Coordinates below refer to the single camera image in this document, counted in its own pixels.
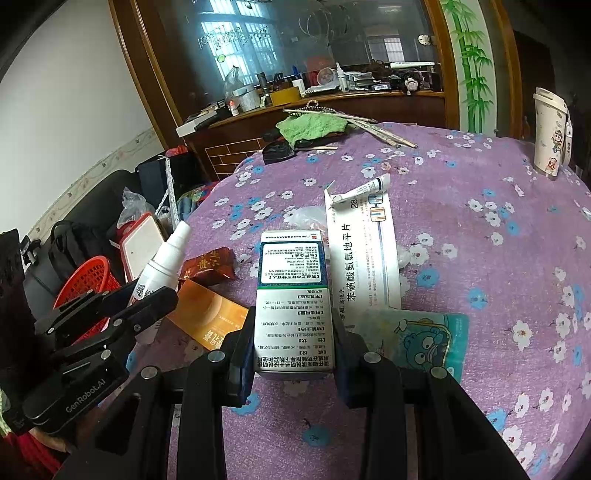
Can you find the white spray bottle red label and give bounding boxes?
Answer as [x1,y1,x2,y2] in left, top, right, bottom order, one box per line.
[128,221,191,306]

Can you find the green white medicine box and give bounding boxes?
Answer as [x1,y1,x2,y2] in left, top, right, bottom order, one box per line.
[253,230,335,380]

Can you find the left hand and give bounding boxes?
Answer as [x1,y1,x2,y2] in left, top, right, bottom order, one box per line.
[29,407,104,454]

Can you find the red plastic mesh basket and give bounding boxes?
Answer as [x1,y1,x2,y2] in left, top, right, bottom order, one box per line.
[51,255,122,345]

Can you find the orange cardboard box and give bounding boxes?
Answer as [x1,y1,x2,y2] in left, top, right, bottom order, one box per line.
[167,280,249,351]

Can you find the teal cartoon packet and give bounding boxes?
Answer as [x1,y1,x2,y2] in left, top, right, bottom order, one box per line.
[353,308,469,380]

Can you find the red framed white board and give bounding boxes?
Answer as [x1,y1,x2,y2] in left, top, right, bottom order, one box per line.
[119,212,165,283]

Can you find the black backpack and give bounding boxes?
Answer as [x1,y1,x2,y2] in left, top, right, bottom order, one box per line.
[21,220,122,319]

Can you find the red foil snack wrapper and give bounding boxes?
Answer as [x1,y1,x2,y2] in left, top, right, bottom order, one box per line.
[179,247,238,287]

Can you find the long white medicine box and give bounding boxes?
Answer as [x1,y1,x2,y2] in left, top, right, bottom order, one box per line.
[325,190,402,330]

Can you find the clear plastic bag on sofa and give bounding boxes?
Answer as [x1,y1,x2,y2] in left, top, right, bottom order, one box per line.
[116,187,154,229]

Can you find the dark blue bag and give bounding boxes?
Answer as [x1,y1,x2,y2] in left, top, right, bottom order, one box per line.
[135,151,206,209]

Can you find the clear crumpled plastic bag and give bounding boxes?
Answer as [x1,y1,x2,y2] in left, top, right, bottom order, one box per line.
[283,206,411,269]

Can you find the wooden brick pattern counter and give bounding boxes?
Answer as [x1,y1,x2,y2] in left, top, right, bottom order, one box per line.
[176,91,449,181]

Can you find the small white ointment tube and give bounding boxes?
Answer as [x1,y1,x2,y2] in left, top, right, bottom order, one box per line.
[329,173,391,205]

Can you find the black pouch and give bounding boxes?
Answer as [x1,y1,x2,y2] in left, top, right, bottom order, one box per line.
[262,140,296,165]

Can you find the green cloth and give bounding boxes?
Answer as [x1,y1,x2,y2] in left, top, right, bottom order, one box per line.
[276,114,348,147]

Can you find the white cartoon tumbler cup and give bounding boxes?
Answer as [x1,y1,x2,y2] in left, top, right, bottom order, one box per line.
[533,87,573,180]

